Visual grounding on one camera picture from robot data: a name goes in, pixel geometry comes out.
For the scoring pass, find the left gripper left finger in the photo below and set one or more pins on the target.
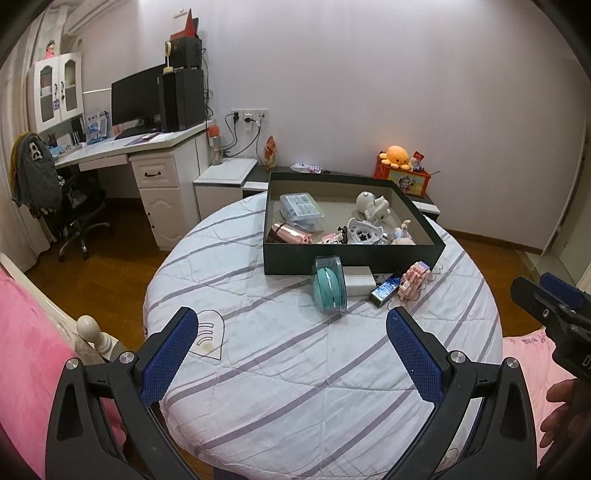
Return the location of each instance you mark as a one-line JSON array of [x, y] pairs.
[[80, 442]]

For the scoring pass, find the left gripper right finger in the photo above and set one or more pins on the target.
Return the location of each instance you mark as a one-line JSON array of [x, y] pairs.
[[482, 424]]

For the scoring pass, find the pink block toy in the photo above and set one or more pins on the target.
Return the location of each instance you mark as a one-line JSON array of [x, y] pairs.
[[413, 280]]

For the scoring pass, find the pig figurine blue dress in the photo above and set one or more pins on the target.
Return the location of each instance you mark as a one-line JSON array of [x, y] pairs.
[[401, 235]]

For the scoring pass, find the blue gold rectangular box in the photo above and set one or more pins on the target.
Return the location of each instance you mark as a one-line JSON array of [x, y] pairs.
[[383, 293]]

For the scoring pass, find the teal brush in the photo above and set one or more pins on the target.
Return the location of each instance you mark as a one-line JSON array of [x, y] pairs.
[[328, 285]]

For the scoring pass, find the right hand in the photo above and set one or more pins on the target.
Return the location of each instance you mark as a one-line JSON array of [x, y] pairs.
[[563, 393]]

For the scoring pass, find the pink blanket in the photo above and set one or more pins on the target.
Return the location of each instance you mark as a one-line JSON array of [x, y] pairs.
[[33, 354]]

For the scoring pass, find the red toy storage box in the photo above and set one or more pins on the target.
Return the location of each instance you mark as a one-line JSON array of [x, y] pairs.
[[414, 183]]

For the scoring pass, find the white power adapter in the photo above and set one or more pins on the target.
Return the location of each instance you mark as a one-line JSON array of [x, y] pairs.
[[359, 280]]

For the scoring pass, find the dark green cardboard box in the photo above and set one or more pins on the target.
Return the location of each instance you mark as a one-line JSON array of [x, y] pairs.
[[336, 195]]

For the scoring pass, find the white elephant figurine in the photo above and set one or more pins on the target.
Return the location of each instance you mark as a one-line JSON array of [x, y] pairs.
[[374, 209]]

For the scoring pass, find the black office chair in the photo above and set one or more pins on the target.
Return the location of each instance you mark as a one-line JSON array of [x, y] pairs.
[[70, 203]]

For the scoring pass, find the white paw print dish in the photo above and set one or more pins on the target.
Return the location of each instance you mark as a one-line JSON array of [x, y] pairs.
[[363, 233]]

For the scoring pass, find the orange octopus plush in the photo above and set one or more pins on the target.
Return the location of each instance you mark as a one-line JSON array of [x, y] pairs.
[[396, 158]]

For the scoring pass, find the pink pixel pig toy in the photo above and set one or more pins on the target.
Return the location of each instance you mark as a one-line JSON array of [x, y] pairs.
[[338, 237]]

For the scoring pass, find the clear plastic parts box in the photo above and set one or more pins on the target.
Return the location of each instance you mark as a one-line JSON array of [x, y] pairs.
[[301, 210]]

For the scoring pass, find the white desk with drawers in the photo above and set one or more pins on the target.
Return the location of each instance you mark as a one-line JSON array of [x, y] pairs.
[[164, 167]]

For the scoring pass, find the white bedside cabinet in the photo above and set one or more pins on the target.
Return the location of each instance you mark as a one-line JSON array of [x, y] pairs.
[[221, 185]]

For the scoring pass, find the orange cap water bottle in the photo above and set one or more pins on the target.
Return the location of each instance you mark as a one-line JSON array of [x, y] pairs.
[[214, 136]]

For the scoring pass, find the black computer monitor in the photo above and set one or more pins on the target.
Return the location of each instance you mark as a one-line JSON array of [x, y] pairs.
[[136, 97]]

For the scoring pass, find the white glass door cabinet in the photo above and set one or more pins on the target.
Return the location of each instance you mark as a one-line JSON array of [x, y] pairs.
[[54, 89]]

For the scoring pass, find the black computer tower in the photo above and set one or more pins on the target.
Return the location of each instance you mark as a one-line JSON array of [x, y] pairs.
[[181, 99]]

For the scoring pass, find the black speaker on tower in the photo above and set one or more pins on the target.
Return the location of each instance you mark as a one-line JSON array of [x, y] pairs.
[[185, 52]]

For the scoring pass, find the white air conditioner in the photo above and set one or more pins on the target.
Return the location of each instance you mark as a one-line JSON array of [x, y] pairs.
[[85, 13]]

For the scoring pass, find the white wall power strip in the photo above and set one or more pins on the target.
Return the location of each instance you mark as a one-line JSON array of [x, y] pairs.
[[258, 115]]

